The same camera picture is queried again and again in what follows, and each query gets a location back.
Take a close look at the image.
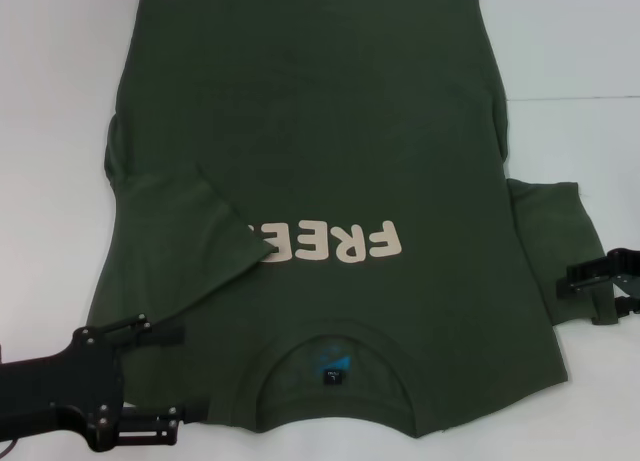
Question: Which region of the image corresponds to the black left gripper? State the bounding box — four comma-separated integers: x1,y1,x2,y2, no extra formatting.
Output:
0,313,209,452

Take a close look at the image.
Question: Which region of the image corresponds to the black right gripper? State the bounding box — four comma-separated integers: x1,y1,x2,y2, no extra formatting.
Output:
557,248,640,318

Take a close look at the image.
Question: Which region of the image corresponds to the dark green FREE! t-shirt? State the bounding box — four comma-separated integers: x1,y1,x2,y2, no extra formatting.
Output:
85,0,621,440

